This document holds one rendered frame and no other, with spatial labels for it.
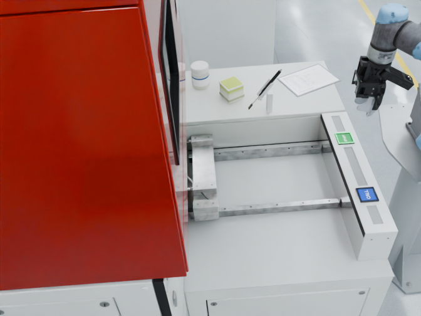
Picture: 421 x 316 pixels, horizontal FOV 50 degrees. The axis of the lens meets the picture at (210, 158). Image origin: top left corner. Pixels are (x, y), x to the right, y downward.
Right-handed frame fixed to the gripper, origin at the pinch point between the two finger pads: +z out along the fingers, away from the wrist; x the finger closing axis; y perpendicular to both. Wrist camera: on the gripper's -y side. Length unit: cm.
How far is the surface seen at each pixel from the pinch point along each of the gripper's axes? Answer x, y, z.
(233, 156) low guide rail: -8, 43, 29
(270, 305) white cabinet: 45, 31, 41
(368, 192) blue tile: 21.3, 1.7, 14.1
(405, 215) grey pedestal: -12, -34, 68
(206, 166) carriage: 1, 53, 25
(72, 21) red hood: 65, 63, -66
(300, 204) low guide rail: 16.2, 20.4, 26.4
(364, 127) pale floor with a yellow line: -120, -48, 111
